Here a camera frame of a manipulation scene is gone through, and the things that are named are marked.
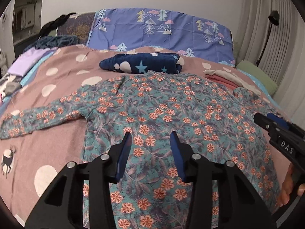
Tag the blue tree pattern pillow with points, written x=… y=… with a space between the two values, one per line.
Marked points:
x=125 y=29

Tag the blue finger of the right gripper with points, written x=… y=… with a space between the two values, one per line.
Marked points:
x=280 y=121

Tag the pink folded garment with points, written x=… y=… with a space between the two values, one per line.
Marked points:
x=223 y=81

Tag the green pillow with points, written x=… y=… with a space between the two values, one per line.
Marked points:
x=254 y=71

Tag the cream folded garment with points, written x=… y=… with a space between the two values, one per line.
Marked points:
x=233 y=78

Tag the pink polka dot blanket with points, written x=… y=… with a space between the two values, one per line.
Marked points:
x=67 y=70

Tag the dark tree pattern pillow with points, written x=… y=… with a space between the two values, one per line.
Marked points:
x=79 y=25

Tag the navy star garment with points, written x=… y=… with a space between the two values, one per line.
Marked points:
x=139 y=63

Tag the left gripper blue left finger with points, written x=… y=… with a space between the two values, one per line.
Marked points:
x=123 y=154

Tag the light blue bed sheet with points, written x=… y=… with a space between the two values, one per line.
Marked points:
x=29 y=77

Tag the teal floral shirt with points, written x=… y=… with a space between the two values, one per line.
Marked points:
x=214 y=121

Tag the dark teal fuzzy blanket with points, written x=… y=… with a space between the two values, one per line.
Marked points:
x=53 y=41

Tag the person's right hand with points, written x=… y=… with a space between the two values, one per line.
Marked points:
x=287 y=187

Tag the white pleated curtain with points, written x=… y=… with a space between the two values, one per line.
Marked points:
x=283 y=59

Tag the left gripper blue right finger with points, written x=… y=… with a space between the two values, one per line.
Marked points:
x=182 y=155

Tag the lilac folded cloth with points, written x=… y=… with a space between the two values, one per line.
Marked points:
x=23 y=64

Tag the black floor lamp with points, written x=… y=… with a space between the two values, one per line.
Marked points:
x=274 y=19

